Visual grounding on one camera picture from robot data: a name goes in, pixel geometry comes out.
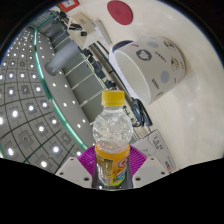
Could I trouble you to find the row of black office chairs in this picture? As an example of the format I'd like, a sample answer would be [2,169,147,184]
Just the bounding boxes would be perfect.
[76,46,134,101]

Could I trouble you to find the black bag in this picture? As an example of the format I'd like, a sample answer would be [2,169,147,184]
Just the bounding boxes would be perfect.
[128,98,153,128]

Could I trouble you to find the white patterned mug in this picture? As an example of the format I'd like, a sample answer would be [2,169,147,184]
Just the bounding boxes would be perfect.
[108,35,187,105]

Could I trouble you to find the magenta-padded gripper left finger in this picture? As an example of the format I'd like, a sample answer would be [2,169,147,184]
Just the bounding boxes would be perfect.
[54,145,99,188]

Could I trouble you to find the round ceiling lights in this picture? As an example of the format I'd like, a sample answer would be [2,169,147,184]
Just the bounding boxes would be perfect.
[0,28,88,169]

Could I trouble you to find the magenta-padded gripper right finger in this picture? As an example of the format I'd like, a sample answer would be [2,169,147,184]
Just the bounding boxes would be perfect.
[125,145,169,188]

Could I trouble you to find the flat round red coaster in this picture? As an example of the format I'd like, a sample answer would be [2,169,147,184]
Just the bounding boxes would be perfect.
[106,0,134,26]

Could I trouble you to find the yellow-capped clear drink bottle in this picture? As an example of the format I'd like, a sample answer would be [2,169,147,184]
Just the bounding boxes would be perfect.
[91,89,134,188]

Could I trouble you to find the black marker pen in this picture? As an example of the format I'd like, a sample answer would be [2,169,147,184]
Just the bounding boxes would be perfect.
[79,23,89,38]

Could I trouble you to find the white remote control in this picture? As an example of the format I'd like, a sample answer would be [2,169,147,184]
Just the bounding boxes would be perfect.
[94,19,113,46]

